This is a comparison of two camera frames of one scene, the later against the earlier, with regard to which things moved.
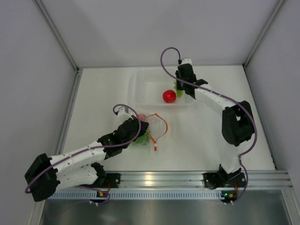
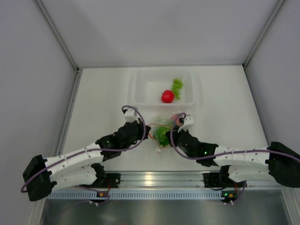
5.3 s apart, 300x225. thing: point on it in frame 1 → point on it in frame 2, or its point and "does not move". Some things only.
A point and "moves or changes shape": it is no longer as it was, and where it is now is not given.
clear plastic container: [146, 87] does not move
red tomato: [169, 96] does not move
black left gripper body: [139, 128] does not move
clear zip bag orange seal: [157, 128] moves or changes shape
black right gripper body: [182, 84] → [172, 136]
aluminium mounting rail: [271, 179] does not move
